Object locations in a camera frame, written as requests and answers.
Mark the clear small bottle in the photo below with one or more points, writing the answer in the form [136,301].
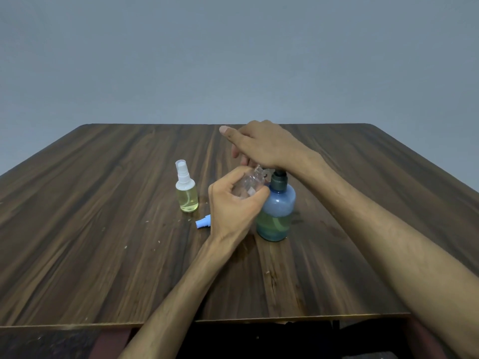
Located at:
[188,199]

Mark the person's right hand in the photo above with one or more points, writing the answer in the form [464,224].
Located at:
[273,145]

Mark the person's left hand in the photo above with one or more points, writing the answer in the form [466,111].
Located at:
[230,216]

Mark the blue green pump bottle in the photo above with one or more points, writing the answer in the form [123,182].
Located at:
[277,213]

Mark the person's left forearm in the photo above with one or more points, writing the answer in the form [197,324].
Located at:
[176,306]

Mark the blue-capped small spray bottle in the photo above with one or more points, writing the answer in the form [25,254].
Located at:
[249,183]

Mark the maroon table leg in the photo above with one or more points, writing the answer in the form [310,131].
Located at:
[108,343]
[424,340]

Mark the blue spray cap with tube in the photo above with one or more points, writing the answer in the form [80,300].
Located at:
[204,222]

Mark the white spray cap with tube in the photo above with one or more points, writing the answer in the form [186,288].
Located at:
[182,171]

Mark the person's right forearm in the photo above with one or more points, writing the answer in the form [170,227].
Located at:
[396,239]

